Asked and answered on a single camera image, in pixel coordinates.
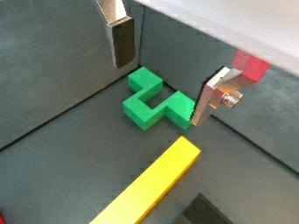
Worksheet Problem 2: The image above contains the green zigzag block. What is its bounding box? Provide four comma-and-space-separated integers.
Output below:
121, 66, 196, 131

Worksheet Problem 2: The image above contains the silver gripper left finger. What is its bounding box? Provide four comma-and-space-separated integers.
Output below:
93, 0, 136, 68

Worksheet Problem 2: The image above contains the black angle bracket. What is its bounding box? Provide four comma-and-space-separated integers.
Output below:
173, 193, 233, 224

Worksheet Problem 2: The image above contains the yellow long bar block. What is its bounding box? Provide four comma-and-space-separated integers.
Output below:
89, 136, 201, 224

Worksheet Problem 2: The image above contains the red board base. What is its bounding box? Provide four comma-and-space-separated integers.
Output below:
231, 50, 269, 82

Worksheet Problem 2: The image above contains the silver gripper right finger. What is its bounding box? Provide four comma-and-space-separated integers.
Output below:
191, 66, 243, 126

